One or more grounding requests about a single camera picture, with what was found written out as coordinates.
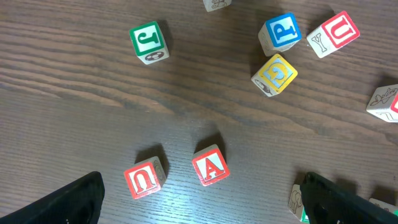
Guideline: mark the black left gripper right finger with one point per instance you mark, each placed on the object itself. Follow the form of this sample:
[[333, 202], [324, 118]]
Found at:
[[327, 203]]

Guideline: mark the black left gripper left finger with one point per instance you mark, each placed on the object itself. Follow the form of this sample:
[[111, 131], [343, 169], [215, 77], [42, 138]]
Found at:
[[78, 202]]

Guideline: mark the green R block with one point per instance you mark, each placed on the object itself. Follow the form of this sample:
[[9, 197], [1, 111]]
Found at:
[[296, 205]]

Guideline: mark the yellow O block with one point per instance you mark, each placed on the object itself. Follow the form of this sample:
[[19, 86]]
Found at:
[[388, 207]]

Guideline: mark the red U block lower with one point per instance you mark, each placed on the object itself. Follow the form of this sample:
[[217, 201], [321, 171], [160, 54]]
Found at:
[[145, 177]]

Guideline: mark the red u block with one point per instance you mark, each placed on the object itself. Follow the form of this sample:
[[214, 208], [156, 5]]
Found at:
[[333, 34], [145, 177]]

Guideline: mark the red I block lower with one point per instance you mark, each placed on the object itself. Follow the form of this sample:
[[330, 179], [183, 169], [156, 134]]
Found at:
[[383, 103]]

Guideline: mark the red A block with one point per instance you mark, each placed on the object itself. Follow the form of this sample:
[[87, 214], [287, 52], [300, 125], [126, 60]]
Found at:
[[210, 165]]

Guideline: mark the yellow G block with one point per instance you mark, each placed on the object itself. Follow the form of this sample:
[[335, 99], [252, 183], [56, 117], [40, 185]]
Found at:
[[274, 76]]

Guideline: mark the green J block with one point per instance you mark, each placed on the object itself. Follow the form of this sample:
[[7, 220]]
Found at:
[[149, 43]]

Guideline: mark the red U block upper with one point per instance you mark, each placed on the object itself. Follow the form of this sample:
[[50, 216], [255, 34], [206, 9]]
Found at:
[[333, 34]]

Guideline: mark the blue P block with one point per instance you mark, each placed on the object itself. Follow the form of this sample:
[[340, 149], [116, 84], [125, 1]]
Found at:
[[279, 34]]

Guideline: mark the red block far left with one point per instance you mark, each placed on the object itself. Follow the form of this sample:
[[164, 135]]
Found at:
[[212, 5]]

